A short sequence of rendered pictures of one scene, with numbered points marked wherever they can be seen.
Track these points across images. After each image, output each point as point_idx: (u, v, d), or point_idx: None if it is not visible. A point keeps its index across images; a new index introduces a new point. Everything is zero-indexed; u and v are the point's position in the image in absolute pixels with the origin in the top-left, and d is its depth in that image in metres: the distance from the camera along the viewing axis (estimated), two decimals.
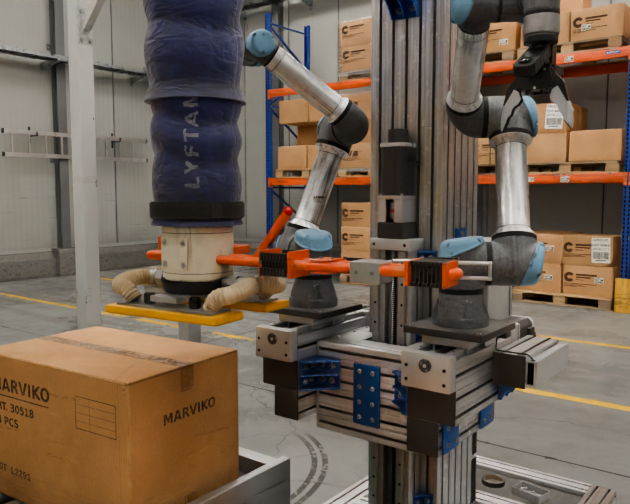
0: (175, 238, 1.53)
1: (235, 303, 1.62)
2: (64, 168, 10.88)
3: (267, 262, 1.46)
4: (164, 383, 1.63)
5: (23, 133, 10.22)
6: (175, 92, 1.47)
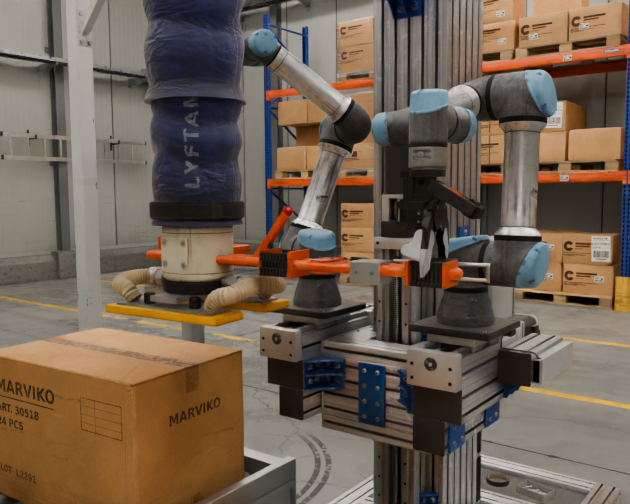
0: (175, 238, 1.53)
1: (235, 303, 1.62)
2: (63, 171, 10.87)
3: (267, 262, 1.46)
4: (169, 384, 1.63)
5: (22, 136, 10.22)
6: (176, 92, 1.47)
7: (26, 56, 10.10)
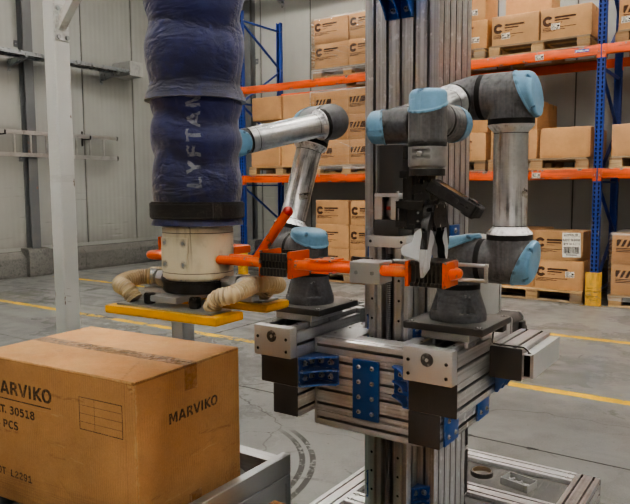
0: (175, 238, 1.53)
1: (235, 303, 1.62)
2: (33, 167, 10.69)
3: (267, 262, 1.46)
4: (169, 382, 1.63)
5: None
6: (178, 91, 1.46)
7: None
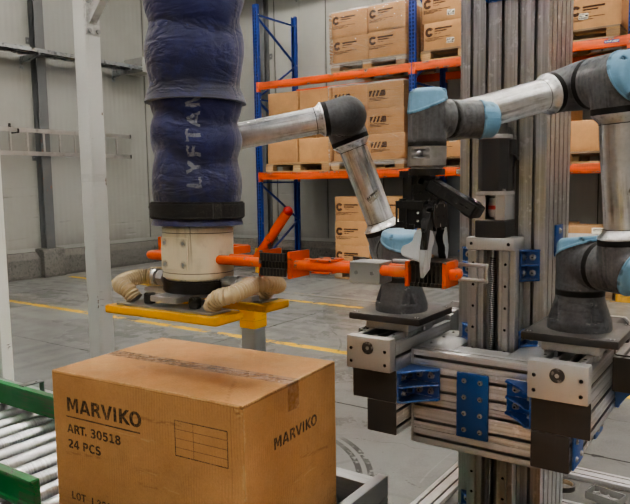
0: (175, 238, 1.53)
1: (235, 303, 1.62)
2: (47, 166, 10.54)
3: (267, 262, 1.46)
4: (274, 403, 1.48)
5: (4, 130, 9.86)
6: (178, 93, 1.46)
7: (7, 47, 9.74)
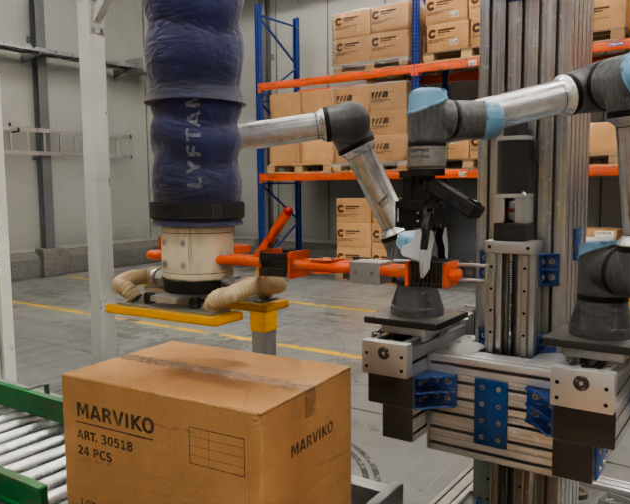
0: (175, 238, 1.53)
1: (235, 303, 1.62)
2: (47, 165, 10.49)
3: (267, 262, 1.46)
4: (291, 410, 1.44)
5: (4, 129, 9.82)
6: (178, 94, 1.46)
7: (8, 46, 9.69)
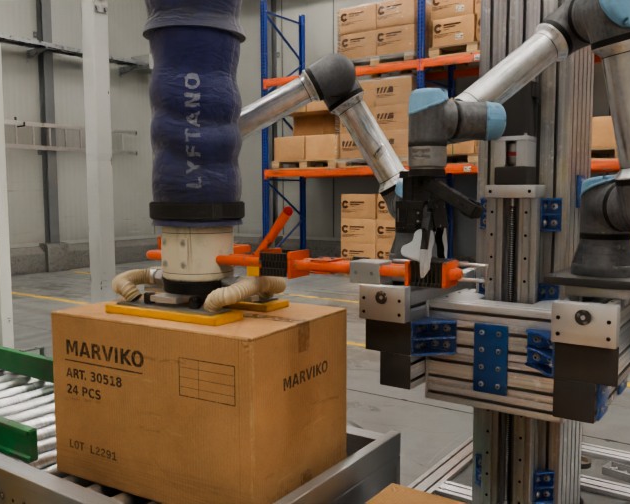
0: (175, 238, 1.53)
1: (235, 303, 1.62)
2: (52, 160, 10.51)
3: (267, 262, 1.46)
4: (284, 341, 1.40)
5: (10, 123, 9.84)
6: (176, 21, 1.45)
7: (15, 40, 9.73)
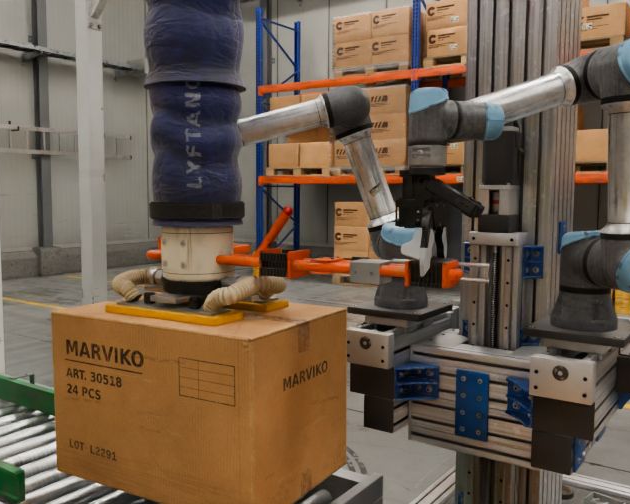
0: (175, 238, 1.53)
1: (235, 303, 1.62)
2: (46, 164, 10.50)
3: (267, 262, 1.46)
4: (284, 341, 1.40)
5: (4, 127, 9.83)
6: (177, 76, 1.46)
7: None
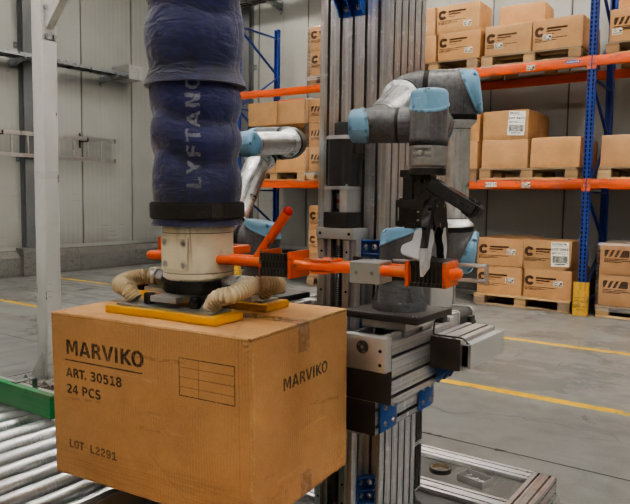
0: (175, 238, 1.53)
1: (235, 303, 1.62)
2: (30, 167, 10.77)
3: (267, 262, 1.46)
4: (284, 342, 1.40)
5: None
6: (177, 75, 1.46)
7: None
